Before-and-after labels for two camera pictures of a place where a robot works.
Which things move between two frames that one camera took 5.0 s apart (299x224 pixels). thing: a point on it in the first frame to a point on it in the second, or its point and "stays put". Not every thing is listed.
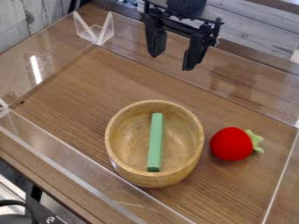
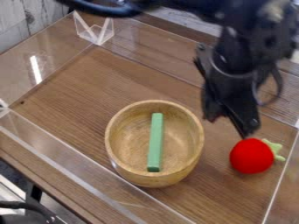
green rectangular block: (156, 143) stays put
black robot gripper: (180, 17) to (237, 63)
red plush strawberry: (233, 143) to (253, 155)
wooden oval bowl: (126, 143) stays put
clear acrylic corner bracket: (96, 33) stays put
